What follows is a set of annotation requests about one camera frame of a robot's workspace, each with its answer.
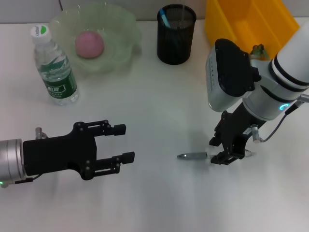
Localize pink peach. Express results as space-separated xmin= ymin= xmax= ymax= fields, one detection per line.
xmin=74 ymin=30 xmax=106 ymax=59

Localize black mesh pen cup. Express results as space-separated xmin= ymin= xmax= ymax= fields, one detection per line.
xmin=157 ymin=4 xmax=197 ymax=65

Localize green plastic wrapper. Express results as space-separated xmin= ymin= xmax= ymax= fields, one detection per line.
xmin=250 ymin=43 xmax=270 ymax=61

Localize yellow plastic bin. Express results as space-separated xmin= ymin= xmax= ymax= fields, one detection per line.
xmin=205 ymin=0 xmax=301 ymax=62

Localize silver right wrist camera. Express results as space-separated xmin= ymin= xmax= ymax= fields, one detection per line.
xmin=205 ymin=38 xmax=262 ymax=113

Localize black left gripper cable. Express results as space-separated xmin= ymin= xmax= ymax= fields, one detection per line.
xmin=14 ymin=174 xmax=41 ymax=185

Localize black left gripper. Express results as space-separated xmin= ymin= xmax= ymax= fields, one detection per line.
xmin=22 ymin=119 xmax=136 ymax=181

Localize translucent green fruit plate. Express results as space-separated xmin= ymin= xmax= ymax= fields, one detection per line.
xmin=48 ymin=1 xmax=143 ymax=74

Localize silver white ballpoint pen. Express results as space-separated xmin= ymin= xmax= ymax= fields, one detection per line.
xmin=177 ymin=149 xmax=253 ymax=160

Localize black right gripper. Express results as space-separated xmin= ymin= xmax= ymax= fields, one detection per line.
xmin=209 ymin=101 xmax=268 ymax=167

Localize blue capped scissors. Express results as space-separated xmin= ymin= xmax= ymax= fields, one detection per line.
xmin=158 ymin=8 xmax=171 ymax=28

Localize clear green-label water bottle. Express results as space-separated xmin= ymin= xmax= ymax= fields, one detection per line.
xmin=30 ymin=25 xmax=80 ymax=106

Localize grey right gripper cable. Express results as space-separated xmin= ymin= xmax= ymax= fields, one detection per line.
xmin=250 ymin=94 xmax=309 ymax=144

